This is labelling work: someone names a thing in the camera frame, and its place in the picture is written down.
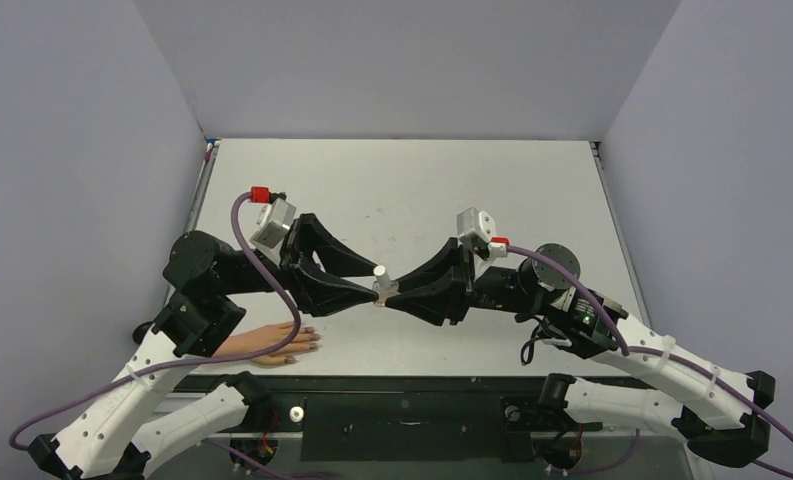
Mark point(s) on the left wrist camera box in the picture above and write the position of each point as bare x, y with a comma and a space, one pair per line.
275, 219

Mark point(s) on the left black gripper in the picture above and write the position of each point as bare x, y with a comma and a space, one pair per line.
313, 279

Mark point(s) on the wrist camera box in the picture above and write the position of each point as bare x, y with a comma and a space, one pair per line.
275, 219
476, 231

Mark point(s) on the clear nail polish bottle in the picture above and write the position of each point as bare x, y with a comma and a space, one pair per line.
384, 286

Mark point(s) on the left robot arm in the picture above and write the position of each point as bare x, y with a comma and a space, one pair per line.
117, 435

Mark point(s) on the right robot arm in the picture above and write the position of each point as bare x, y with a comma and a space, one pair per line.
716, 412

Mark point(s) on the black round knob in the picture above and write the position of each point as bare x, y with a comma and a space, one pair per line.
140, 332

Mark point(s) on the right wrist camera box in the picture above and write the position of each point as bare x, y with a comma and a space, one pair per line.
476, 231

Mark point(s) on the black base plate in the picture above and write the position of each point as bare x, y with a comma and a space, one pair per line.
398, 418

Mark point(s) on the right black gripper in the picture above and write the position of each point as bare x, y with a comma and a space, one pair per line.
469, 282

